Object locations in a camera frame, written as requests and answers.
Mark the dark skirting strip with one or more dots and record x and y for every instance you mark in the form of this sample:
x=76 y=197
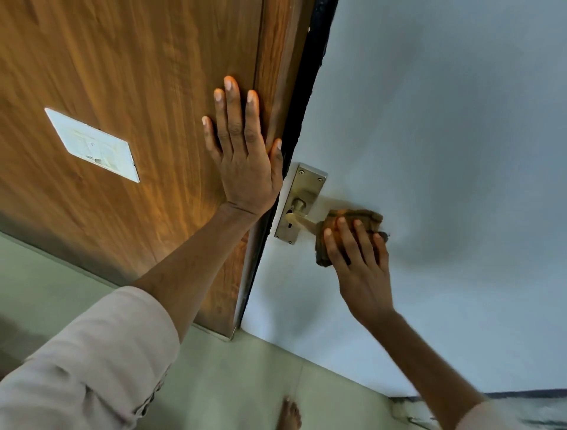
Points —
x=531 y=410

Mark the person's left hand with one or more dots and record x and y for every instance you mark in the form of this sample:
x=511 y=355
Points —
x=246 y=172

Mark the person's left forearm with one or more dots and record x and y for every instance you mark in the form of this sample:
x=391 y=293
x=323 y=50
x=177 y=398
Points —
x=195 y=270

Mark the person's right hand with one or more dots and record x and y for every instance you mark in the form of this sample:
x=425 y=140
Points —
x=365 y=283

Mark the brown cleaning cloth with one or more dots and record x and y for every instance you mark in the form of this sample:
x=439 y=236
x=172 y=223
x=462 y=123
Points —
x=350 y=219

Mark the person's right middle finger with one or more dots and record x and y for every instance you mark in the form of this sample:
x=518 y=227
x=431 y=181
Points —
x=350 y=241

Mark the person's bare foot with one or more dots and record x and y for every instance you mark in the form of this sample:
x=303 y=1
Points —
x=289 y=416

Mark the wooden door frame panel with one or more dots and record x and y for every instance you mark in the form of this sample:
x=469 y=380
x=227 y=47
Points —
x=133 y=88

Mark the black door seal strip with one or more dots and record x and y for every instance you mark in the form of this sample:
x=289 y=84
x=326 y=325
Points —
x=310 y=79

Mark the white switch plate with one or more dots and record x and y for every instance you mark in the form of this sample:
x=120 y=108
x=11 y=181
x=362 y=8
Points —
x=95 y=145

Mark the person's left little finger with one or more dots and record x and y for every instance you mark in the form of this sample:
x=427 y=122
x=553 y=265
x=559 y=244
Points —
x=209 y=137

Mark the person's right forearm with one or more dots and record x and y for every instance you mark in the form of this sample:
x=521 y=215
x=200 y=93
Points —
x=421 y=367

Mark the light pink shirt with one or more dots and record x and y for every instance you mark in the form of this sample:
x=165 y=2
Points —
x=88 y=363

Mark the white door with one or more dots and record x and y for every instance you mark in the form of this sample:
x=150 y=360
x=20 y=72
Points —
x=443 y=155

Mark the person's left middle finger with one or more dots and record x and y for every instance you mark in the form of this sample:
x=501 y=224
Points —
x=234 y=113

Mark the person's right little finger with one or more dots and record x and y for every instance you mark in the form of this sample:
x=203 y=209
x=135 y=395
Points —
x=382 y=252

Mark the person's left thumb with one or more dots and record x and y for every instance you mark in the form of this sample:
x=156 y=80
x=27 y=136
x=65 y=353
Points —
x=277 y=161

